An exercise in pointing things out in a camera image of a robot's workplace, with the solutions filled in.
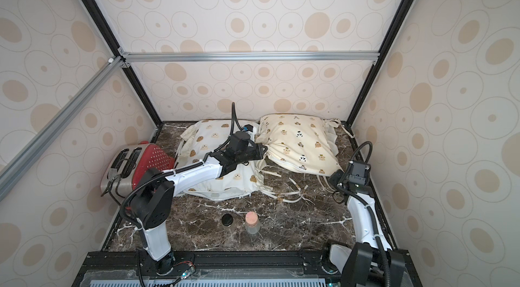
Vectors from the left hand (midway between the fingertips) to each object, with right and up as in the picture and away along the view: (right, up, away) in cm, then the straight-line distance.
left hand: (275, 147), depth 85 cm
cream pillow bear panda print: (+14, +1, +8) cm, 17 cm away
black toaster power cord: (-64, -15, -9) cm, 66 cm away
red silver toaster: (-60, -8, -4) cm, 61 cm away
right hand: (+30, -13, 0) cm, 33 cm away
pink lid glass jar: (-9, -28, -10) cm, 32 cm away
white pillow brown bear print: (-16, -15, +4) cm, 22 cm away
